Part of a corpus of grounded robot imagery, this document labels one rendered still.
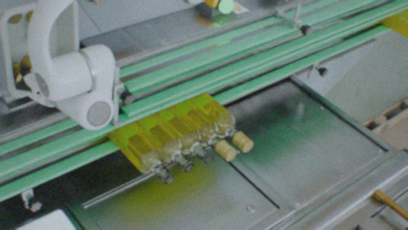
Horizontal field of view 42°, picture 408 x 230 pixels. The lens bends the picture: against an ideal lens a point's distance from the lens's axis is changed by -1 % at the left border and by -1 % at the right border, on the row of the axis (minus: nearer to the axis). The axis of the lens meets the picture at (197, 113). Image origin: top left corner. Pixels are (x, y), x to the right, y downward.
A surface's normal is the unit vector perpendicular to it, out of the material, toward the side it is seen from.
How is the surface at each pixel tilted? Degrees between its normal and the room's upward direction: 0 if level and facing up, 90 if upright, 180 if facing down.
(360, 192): 90
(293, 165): 91
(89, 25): 0
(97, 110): 15
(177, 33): 90
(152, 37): 90
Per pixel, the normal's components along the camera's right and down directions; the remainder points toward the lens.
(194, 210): 0.11, -0.76
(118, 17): 0.63, 0.56
